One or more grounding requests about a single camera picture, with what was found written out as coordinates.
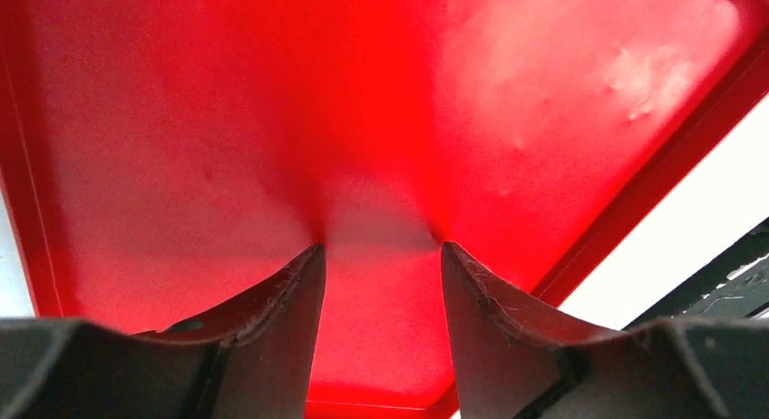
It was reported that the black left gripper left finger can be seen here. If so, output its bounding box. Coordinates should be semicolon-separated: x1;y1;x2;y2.
1;245;326;418

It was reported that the red box lid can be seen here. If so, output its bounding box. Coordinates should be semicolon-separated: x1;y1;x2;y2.
1;0;768;418

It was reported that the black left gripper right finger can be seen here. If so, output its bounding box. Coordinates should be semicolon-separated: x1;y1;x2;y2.
441;242;768;418

